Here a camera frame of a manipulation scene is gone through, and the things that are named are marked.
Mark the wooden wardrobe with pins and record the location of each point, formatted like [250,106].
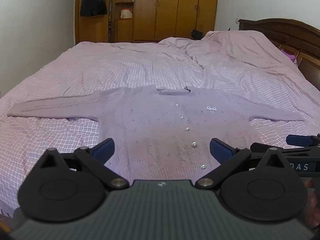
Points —
[165,5]

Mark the lilac knit cardigan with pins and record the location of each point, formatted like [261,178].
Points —
[155,120]

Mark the dark wooden headboard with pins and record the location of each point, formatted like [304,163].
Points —
[287,30]

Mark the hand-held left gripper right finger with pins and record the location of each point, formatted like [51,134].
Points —
[220,150]

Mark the person's right hand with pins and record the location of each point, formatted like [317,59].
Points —
[315,200]

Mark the purple cloth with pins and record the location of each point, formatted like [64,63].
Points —
[288,55]

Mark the pink and white container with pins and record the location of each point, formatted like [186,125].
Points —
[126,14]

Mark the pink checked bed sheet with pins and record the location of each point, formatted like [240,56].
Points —
[125,65]

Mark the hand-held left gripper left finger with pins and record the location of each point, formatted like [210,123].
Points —
[105,150]

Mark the small black object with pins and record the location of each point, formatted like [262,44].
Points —
[198,34]

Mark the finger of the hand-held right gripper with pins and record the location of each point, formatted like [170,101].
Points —
[298,140]
[300,152]

